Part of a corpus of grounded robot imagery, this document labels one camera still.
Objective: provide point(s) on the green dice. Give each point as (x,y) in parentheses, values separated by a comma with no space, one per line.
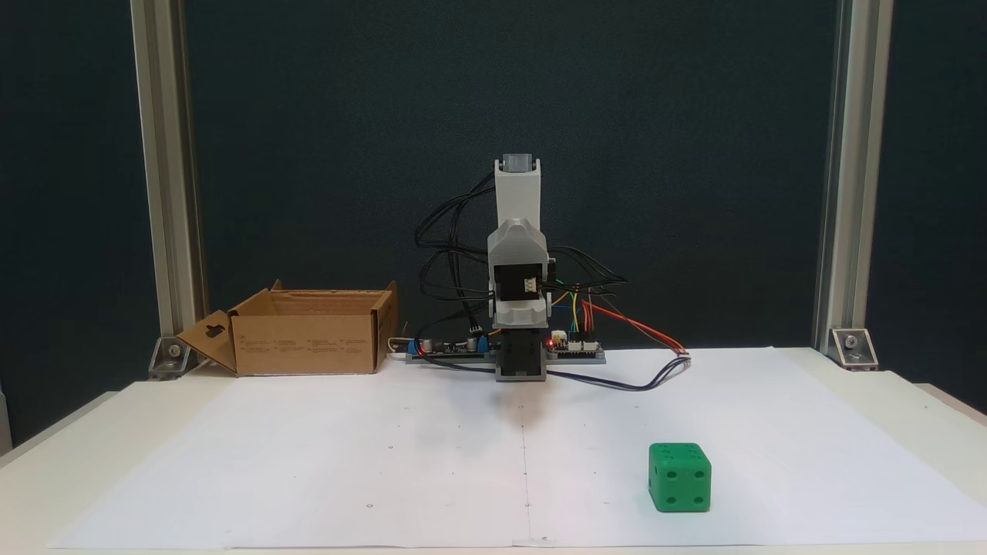
(678,482)

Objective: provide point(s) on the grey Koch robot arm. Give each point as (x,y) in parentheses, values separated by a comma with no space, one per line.
(517,193)

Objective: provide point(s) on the blue power circuit board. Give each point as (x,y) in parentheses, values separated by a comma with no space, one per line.
(451,351)

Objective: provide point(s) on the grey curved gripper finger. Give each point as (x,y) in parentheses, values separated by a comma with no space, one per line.
(518,245)

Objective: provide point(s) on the aluminium frame post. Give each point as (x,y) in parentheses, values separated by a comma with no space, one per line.
(852,154)
(166,154)

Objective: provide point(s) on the metal corner bracket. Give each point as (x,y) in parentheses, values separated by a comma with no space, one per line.
(853,351)
(170,358)

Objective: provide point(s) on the brown cardboard box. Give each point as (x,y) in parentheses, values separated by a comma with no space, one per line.
(308,343)

